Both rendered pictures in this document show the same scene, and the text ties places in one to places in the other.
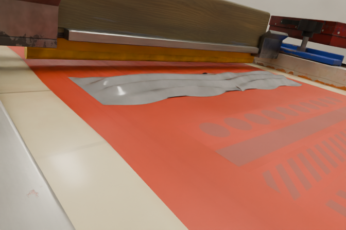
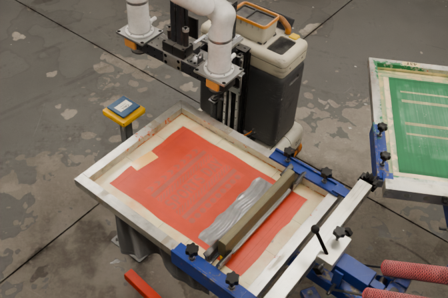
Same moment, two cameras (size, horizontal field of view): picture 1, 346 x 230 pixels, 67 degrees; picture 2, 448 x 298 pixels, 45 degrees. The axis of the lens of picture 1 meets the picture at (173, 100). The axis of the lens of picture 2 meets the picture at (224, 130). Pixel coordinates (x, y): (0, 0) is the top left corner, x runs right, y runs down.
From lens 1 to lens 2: 2.12 m
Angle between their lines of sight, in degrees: 117
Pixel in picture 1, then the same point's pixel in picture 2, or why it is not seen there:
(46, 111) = (265, 170)
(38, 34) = not seen: hidden behind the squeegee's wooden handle
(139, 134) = (249, 170)
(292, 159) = (224, 173)
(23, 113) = (267, 169)
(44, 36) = not seen: hidden behind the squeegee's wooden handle
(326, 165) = (218, 173)
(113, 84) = (263, 184)
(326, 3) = not seen: outside the picture
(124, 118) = (253, 173)
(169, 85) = (251, 191)
